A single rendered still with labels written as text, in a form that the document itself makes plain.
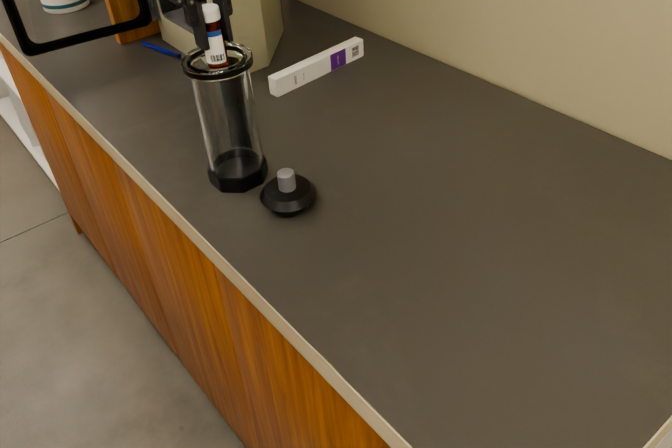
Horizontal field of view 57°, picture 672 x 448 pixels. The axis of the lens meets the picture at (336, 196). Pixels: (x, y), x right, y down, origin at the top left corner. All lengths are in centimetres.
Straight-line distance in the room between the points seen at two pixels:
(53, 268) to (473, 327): 195
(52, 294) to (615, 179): 192
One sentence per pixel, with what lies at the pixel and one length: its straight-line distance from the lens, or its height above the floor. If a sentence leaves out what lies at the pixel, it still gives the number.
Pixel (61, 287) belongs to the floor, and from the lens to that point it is 245.
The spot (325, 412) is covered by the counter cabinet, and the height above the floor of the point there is 73.
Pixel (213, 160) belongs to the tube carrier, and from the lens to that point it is 104.
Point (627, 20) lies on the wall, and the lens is 118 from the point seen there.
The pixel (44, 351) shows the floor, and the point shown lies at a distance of 226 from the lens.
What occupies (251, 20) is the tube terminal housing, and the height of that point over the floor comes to 106.
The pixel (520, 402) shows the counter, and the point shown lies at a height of 94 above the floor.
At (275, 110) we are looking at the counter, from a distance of 127.
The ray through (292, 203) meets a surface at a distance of 96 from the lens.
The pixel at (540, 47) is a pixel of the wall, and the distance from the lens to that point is 129.
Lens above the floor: 157
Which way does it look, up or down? 38 degrees down
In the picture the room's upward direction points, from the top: 4 degrees counter-clockwise
